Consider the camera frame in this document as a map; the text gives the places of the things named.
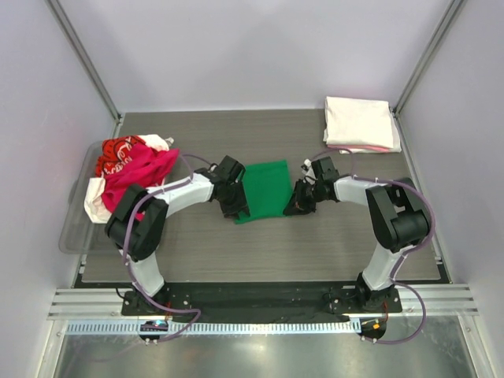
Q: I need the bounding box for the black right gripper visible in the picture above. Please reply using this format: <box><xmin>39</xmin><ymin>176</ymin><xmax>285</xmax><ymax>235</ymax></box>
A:
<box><xmin>283</xmin><ymin>179</ymin><xmax>324</xmax><ymax>216</ymax></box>

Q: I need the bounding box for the green t shirt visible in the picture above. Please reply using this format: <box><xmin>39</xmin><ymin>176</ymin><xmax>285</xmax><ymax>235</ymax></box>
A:
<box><xmin>235</xmin><ymin>160</ymin><xmax>293</xmax><ymax>224</ymax></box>

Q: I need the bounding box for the clear plastic bin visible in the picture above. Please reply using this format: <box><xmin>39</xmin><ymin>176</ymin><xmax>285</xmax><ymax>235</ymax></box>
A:
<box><xmin>59</xmin><ymin>141</ymin><xmax>115</xmax><ymax>254</ymax></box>

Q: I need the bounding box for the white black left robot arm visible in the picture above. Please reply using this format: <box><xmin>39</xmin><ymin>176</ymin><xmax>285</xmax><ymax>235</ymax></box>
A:
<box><xmin>105</xmin><ymin>156</ymin><xmax>250</xmax><ymax>314</ymax></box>

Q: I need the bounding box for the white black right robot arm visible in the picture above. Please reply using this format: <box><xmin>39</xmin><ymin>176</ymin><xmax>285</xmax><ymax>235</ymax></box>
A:
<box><xmin>283</xmin><ymin>157</ymin><xmax>435</xmax><ymax>312</ymax></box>

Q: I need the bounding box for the folded pink t shirt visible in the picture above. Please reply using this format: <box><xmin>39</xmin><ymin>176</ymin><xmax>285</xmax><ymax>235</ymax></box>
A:
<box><xmin>328</xmin><ymin>145</ymin><xmax>402</xmax><ymax>154</ymax></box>

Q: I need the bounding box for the folded white t shirt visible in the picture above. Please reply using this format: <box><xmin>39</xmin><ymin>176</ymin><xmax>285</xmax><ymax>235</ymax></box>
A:
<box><xmin>323</xmin><ymin>96</ymin><xmax>401</xmax><ymax>148</ymax></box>

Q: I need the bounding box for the magenta red t shirt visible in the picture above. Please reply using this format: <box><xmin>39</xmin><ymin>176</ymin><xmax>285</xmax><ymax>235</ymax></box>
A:
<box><xmin>101</xmin><ymin>145</ymin><xmax>180</xmax><ymax>213</ymax></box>

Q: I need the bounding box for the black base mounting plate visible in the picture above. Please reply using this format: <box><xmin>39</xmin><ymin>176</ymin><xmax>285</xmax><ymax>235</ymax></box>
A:
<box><xmin>74</xmin><ymin>273</ymin><xmax>452</xmax><ymax>324</ymax></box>

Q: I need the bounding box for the red printed t shirt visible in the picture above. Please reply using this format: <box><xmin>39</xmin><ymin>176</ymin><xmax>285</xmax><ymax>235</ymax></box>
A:
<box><xmin>94</xmin><ymin>135</ymin><xmax>146</xmax><ymax>178</ymax></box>

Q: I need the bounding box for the white t shirt in bin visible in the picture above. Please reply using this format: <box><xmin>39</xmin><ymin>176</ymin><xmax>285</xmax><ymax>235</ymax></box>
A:
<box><xmin>83</xmin><ymin>134</ymin><xmax>174</xmax><ymax>224</ymax></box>

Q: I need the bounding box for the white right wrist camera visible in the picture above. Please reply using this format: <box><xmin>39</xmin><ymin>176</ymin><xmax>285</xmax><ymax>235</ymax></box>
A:
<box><xmin>301</xmin><ymin>159</ymin><xmax>313</xmax><ymax>177</ymax></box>

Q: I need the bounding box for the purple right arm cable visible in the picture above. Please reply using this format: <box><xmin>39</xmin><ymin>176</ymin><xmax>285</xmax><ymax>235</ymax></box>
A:
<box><xmin>309</xmin><ymin>147</ymin><xmax>436</xmax><ymax>347</ymax></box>

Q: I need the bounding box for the slotted grey cable duct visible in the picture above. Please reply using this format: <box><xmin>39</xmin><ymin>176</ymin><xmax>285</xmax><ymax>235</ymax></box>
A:
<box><xmin>66</xmin><ymin>318</ymin><xmax>361</xmax><ymax>336</ymax></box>

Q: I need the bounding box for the right aluminium frame post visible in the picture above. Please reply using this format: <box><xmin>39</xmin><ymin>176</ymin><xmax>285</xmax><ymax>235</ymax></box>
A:
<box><xmin>392</xmin><ymin>0</ymin><xmax>466</xmax><ymax>118</ymax></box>

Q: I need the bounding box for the aluminium frame post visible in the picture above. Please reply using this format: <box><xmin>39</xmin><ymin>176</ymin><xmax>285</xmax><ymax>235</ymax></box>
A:
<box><xmin>392</xmin><ymin>0</ymin><xmax>466</xmax><ymax>118</ymax></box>
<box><xmin>45</xmin><ymin>0</ymin><xmax>122</xmax><ymax>125</ymax></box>

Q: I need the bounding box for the left aluminium frame post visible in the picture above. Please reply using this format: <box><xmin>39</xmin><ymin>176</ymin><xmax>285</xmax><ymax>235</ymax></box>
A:
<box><xmin>45</xmin><ymin>0</ymin><xmax>122</xmax><ymax>125</ymax></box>

